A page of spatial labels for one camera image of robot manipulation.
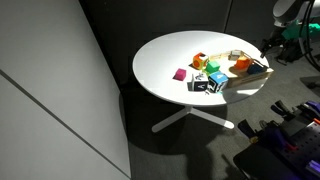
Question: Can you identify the grey block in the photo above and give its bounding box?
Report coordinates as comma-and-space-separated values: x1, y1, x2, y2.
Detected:
228, 49, 243, 62

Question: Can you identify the green block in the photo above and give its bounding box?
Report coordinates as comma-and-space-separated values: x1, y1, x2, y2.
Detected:
204, 60, 221, 75

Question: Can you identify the black cart top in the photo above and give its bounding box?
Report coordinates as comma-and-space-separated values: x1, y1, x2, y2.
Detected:
233, 143, 301, 180

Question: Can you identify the orange block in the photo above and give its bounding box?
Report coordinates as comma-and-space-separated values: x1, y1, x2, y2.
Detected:
233, 55, 253, 72

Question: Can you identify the black perforated breadboard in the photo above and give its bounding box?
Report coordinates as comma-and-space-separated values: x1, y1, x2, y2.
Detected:
283, 121, 320, 178

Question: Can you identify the blue block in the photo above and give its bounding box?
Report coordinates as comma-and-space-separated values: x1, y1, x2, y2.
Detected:
246, 62, 268, 76

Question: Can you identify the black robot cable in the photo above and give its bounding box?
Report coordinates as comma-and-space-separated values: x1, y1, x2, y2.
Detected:
297, 0, 320, 72

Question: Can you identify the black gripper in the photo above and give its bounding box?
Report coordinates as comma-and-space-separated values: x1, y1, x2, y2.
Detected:
259, 30, 285, 60

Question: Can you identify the purple orange spring clamp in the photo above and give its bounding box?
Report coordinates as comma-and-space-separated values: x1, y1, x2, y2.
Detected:
237, 118, 298, 152
270, 99, 320, 125

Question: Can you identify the black white patterned cube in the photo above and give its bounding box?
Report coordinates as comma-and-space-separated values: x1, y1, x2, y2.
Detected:
187, 72, 209, 93

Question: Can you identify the blue topped patterned cube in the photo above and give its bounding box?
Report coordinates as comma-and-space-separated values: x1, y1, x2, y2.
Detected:
207, 71, 230, 95

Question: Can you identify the orange green holed cube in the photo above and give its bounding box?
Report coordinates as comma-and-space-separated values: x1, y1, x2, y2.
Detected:
192, 52, 210, 71

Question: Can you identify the white table base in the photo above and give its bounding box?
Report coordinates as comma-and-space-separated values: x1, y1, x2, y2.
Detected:
151, 105, 235, 134

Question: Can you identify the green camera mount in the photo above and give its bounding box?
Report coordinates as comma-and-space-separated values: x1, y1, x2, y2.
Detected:
281, 21, 320, 42

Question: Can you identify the wooden tray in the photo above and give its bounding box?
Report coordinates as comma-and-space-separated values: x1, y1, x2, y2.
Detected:
208, 49, 275, 89

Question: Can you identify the magenta block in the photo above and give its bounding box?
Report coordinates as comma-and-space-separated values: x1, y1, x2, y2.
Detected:
172, 68, 188, 82

